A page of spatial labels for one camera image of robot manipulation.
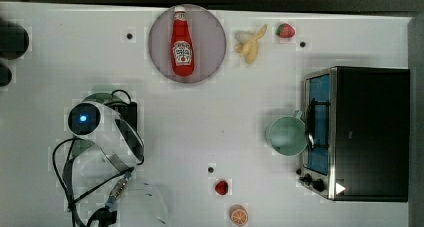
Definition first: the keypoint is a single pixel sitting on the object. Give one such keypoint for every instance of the green plastic strainer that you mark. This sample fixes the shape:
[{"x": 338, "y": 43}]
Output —
[{"x": 96, "y": 97}]

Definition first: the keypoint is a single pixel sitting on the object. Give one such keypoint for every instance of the green mug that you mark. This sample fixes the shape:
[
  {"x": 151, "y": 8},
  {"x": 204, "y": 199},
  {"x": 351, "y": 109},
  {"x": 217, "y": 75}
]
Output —
[{"x": 286, "y": 135}]

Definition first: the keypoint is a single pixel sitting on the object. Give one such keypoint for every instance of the black toaster oven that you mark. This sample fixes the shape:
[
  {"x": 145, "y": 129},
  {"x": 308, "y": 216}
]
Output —
[{"x": 357, "y": 128}]

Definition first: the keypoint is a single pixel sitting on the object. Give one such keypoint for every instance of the red ketchup bottle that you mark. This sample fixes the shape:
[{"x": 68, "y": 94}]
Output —
[{"x": 181, "y": 48}]

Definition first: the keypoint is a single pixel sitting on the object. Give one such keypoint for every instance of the small black round object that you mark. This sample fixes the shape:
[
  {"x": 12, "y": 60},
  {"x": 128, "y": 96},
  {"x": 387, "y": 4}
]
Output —
[{"x": 5, "y": 75}]

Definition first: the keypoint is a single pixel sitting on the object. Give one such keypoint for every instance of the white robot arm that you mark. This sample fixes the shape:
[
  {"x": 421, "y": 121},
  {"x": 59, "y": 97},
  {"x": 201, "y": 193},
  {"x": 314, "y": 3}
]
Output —
[{"x": 100, "y": 178}]

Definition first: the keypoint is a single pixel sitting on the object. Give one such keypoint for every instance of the peeled banana toy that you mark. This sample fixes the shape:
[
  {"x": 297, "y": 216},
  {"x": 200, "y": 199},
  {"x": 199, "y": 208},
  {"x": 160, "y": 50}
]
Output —
[{"x": 248, "y": 43}]

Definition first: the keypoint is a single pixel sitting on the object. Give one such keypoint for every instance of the grey round plate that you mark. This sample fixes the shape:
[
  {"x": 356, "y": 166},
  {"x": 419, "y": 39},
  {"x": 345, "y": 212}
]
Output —
[{"x": 208, "y": 38}]

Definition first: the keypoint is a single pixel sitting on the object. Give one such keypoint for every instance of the orange slice toy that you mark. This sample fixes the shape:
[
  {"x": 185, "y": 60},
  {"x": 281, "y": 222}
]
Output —
[{"x": 238, "y": 215}]

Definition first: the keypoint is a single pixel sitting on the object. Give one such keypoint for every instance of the small red strawberry toy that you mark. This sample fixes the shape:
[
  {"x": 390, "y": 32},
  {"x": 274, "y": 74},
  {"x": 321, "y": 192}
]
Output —
[{"x": 221, "y": 187}]

